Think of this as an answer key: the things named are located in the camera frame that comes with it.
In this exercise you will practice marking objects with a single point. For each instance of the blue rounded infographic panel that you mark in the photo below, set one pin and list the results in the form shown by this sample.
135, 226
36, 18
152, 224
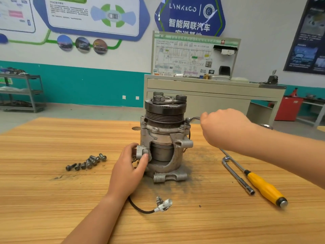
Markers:
71, 17

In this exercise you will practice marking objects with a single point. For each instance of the beige workbench cabinet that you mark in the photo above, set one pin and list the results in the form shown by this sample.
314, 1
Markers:
218, 96

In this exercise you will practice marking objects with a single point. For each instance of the silver combination wrench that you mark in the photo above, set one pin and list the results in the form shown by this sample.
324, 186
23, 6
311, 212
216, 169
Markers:
193, 119

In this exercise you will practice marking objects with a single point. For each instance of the white wiring display board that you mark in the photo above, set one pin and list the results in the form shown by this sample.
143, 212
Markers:
177, 58

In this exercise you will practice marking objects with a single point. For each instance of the white infographic wall panel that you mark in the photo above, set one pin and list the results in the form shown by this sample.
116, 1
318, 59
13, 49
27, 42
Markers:
15, 12

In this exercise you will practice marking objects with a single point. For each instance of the wooden side table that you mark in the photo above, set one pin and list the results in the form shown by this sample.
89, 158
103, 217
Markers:
321, 129

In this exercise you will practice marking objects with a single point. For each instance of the person's left hand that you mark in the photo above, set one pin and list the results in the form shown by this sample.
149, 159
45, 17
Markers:
124, 175

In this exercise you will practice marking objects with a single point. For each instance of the dark wall poster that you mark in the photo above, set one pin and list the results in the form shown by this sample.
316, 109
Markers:
307, 38

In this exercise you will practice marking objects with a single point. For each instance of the round photo wall decal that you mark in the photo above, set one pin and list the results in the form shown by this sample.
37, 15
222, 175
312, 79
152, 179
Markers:
64, 42
100, 46
83, 44

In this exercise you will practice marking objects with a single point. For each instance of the person's right hand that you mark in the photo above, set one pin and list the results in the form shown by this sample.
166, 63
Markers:
226, 130

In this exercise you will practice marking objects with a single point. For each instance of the grey metal compressor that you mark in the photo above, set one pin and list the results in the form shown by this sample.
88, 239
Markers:
165, 139

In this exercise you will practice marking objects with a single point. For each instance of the silver L-shaped socket wrench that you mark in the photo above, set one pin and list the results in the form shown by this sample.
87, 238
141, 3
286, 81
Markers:
238, 178

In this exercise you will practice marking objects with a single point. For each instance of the grey metal shelf cart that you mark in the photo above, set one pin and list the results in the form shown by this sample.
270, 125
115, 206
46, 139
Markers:
21, 91

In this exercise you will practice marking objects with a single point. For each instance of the small black device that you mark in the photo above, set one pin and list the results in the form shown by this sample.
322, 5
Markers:
272, 78

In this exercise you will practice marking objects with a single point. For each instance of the dark round table grommet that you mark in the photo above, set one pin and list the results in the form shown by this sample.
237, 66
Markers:
136, 128

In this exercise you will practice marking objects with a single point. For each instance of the red cabinet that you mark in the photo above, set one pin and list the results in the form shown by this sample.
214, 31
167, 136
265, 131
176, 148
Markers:
288, 109

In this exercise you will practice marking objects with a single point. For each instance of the blue hexagon wall sign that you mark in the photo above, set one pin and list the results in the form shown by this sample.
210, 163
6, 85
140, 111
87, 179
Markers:
188, 15

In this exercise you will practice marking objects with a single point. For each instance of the person's right forearm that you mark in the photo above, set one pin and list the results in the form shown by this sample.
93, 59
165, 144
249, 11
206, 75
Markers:
292, 155

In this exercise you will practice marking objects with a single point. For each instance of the person's left forearm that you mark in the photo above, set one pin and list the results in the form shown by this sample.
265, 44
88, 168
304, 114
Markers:
94, 223

